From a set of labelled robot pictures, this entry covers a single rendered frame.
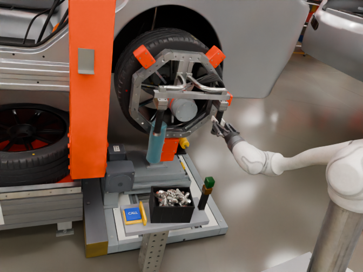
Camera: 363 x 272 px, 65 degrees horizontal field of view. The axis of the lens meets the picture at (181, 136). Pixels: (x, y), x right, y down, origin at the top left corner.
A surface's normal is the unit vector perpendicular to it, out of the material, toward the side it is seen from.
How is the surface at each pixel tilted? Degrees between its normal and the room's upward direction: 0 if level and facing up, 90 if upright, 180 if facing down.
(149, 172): 0
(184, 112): 90
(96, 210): 0
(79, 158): 90
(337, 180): 83
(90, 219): 0
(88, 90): 90
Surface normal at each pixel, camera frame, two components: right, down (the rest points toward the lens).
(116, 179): 0.32, 0.56
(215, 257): 0.19, -0.83
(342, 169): -0.78, 0.08
